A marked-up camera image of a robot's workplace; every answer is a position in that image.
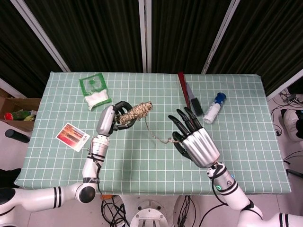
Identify white bottle blue cap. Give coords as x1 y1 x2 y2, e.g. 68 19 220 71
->
202 92 227 124

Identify green checkered tablecloth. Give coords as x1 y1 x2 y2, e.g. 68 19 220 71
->
13 71 291 196

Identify black floor cable bundle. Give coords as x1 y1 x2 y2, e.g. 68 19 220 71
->
269 91 303 123
101 196 130 227
177 195 197 227

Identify white rounded machine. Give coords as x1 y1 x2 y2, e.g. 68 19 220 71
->
283 109 303 142

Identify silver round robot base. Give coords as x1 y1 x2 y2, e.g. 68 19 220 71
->
129 207 169 227

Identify grey knife black handle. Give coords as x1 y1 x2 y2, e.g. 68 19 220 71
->
185 82 204 117

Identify dark pleated curtain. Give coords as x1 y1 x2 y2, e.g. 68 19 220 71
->
0 0 63 97
151 0 232 74
23 0 145 73
208 0 303 95

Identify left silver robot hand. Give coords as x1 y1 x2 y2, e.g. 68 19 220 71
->
96 101 137 138

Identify white frame post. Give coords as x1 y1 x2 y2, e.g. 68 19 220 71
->
0 78 21 98
138 0 152 73
266 70 303 101
201 0 241 74
10 0 71 72

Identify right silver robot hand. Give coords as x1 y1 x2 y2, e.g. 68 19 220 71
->
168 106 220 169

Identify green plastic bag white contents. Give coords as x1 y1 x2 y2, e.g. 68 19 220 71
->
79 72 113 111

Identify twine rope bundle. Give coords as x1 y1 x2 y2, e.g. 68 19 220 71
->
117 101 182 145

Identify red picture card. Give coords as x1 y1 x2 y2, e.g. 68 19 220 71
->
55 122 91 152

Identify black cylinder roller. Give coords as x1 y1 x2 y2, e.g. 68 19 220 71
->
5 129 31 144

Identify green snack packet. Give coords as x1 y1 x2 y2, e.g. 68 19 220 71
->
13 110 36 122

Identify brown cardboard box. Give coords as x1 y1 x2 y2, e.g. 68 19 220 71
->
0 88 41 133

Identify dark red folded fan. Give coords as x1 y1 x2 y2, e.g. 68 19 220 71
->
178 71 193 111

